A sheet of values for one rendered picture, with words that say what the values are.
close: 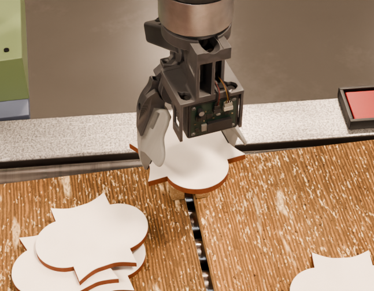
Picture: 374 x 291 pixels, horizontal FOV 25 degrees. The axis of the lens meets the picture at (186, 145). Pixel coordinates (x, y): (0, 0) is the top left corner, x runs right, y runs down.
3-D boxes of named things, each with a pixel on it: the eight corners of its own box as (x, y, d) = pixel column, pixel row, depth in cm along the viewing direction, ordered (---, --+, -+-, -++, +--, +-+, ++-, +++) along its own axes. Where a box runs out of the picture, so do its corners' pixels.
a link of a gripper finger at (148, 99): (129, 134, 93) (160, 71, 89) (125, 125, 94) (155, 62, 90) (165, 138, 96) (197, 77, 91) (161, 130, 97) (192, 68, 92)
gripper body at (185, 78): (177, 147, 88) (177, 56, 80) (151, 97, 94) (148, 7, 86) (244, 131, 90) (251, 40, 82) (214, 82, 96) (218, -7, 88)
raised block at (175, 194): (164, 169, 114) (163, 155, 112) (177, 167, 114) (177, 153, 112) (171, 202, 110) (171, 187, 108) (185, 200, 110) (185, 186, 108)
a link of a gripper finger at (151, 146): (135, 193, 94) (168, 130, 89) (120, 158, 98) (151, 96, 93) (159, 196, 95) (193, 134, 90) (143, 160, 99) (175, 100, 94)
